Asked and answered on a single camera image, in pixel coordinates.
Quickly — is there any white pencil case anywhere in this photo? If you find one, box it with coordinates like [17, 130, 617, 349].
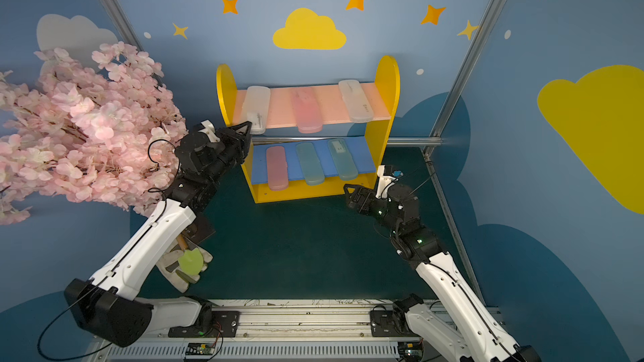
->
[338, 80, 374, 123]
[241, 85, 271, 135]

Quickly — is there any pink pencil case top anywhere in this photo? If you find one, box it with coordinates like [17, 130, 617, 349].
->
[290, 87, 324, 134]

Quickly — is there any pink pencil case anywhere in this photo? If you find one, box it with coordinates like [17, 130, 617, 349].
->
[266, 146, 289, 191]
[290, 87, 324, 134]

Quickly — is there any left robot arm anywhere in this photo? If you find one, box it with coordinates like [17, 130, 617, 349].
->
[65, 121, 252, 347]

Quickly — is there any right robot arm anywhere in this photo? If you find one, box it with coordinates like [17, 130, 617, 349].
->
[344, 183, 540, 361]

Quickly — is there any pink pencil case bottom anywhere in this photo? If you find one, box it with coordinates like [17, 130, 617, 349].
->
[266, 146, 289, 191]

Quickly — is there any green pencil case right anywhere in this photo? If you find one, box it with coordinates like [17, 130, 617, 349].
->
[328, 139, 359, 181]

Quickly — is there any green pencil case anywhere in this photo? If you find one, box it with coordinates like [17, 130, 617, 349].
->
[295, 142, 325, 186]
[328, 139, 359, 181]

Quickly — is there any yellow wooden shelf unit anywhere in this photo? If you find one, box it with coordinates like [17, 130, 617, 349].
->
[216, 55, 401, 204]

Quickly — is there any green pencil case middle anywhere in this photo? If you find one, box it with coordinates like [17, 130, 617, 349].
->
[295, 142, 325, 186]

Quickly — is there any pink cherry blossom tree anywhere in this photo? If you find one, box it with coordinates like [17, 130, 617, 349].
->
[1, 42, 188, 226]

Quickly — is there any right controller board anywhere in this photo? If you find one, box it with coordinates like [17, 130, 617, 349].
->
[397, 342, 424, 362]

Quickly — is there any controller board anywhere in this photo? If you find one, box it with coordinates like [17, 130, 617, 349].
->
[184, 342, 217, 361]
[397, 342, 424, 362]

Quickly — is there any left controller board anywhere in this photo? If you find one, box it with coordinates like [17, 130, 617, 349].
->
[184, 342, 217, 361]

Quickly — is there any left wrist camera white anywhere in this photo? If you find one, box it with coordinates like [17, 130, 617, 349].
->
[199, 120, 221, 143]

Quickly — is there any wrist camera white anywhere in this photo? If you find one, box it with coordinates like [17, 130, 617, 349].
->
[376, 165, 404, 199]
[199, 120, 221, 143]

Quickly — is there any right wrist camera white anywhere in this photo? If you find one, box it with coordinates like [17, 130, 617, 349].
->
[376, 165, 404, 199]

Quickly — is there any right aluminium frame post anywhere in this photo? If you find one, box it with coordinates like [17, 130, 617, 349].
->
[423, 0, 506, 161]

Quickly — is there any aluminium frame post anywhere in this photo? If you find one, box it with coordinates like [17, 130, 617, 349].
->
[423, 0, 506, 161]
[99, 0, 144, 50]

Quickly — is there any rear aluminium frame bar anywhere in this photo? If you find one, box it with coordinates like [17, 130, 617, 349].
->
[188, 135, 444, 148]

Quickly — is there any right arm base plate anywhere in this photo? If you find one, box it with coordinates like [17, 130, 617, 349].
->
[369, 308, 416, 338]

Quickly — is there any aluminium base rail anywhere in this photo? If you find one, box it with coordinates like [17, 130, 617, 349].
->
[93, 297, 423, 355]

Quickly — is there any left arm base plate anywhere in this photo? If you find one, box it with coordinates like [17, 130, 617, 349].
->
[168, 309, 241, 339]

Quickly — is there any left aluminium frame post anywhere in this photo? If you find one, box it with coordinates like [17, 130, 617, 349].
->
[99, 0, 144, 50]

